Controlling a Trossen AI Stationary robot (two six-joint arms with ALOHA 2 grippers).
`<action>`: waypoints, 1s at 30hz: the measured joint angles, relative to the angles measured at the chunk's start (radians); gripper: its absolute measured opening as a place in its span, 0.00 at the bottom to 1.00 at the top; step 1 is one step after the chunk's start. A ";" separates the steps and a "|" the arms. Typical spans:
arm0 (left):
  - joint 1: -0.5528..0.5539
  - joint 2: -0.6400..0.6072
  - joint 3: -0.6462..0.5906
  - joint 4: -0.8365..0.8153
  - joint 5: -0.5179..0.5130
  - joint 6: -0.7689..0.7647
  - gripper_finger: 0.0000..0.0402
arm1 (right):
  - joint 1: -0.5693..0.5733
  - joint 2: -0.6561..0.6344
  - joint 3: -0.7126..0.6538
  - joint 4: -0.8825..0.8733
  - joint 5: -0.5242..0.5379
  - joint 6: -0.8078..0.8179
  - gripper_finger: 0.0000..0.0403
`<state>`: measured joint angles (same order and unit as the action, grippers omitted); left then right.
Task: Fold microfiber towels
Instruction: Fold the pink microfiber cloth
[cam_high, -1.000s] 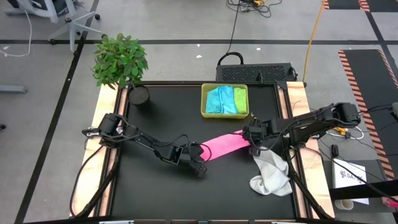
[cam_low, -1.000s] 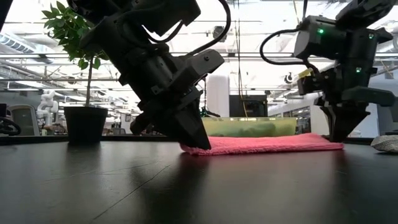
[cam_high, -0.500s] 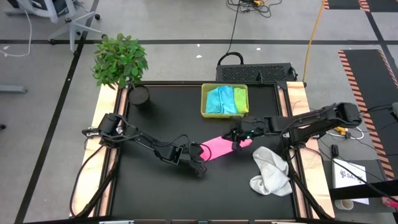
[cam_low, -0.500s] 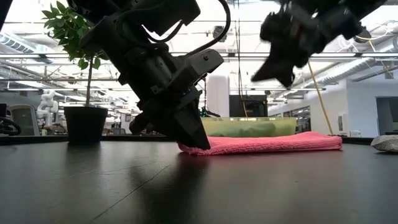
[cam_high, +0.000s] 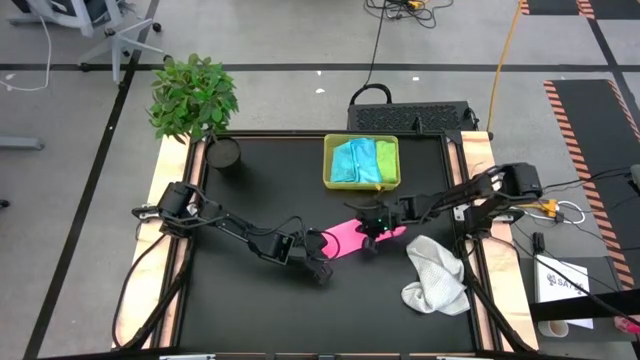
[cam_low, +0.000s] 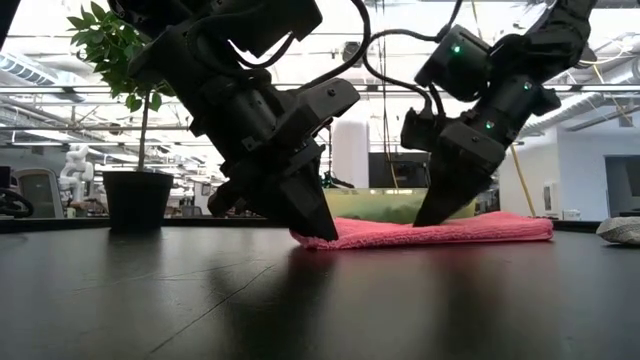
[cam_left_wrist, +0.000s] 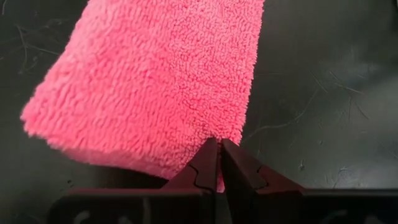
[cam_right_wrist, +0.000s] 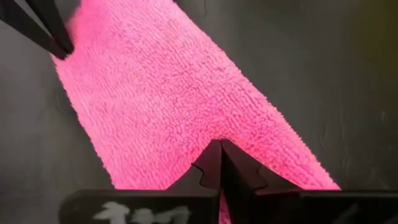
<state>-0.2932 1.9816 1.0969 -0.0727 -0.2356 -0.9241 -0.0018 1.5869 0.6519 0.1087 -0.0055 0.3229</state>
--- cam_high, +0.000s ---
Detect pink object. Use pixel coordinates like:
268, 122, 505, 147
613, 315, 640, 335

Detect pink microfiber towel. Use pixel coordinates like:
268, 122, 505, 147
319, 218, 408, 260

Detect grey desk foot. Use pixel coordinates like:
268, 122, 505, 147
0, 135, 46, 151

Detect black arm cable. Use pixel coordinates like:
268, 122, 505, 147
244, 214, 342, 261

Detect green microfiber towel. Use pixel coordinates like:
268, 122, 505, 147
374, 139, 400, 184

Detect black table frame strut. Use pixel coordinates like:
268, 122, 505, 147
122, 239, 194, 350
459, 239, 534, 354

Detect yellow plastic bin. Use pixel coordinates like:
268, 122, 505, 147
322, 133, 401, 191

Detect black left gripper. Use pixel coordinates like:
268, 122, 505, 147
292, 227, 335, 286

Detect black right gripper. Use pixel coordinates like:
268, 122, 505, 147
349, 199, 405, 254

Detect white microfiber towel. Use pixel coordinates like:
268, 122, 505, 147
401, 234, 471, 316

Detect tangled black floor cables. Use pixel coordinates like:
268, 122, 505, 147
366, 0, 454, 29

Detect wooden table side board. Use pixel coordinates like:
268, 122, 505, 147
459, 130, 540, 351
112, 133, 196, 350

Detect light blue microfiber towel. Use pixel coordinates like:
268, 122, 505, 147
349, 137, 380, 184

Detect black computer case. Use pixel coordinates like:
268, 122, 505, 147
347, 101, 476, 135

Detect thick black computer cable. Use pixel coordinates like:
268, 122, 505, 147
348, 0, 394, 107

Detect grey office chair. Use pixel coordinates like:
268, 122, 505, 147
7, 0, 169, 85

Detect green potted plant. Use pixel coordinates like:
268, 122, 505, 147
148, 51, 244, 170

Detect white printed booklet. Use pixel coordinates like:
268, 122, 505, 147
533, 253, 595, 330

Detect orange-yellow cable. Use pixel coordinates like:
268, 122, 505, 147
487, 0, 524, 132

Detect yellow power splitter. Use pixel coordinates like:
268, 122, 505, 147
524, 198, 559, 219

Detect black striped floor mat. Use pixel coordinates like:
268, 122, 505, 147
543, 78, 640, 291
518, 0, 640, 21

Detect white paper cup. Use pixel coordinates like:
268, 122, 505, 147
537, 319, 570, 339

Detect teal microfiber towel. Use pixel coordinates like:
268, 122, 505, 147
329, 139, 362, 184

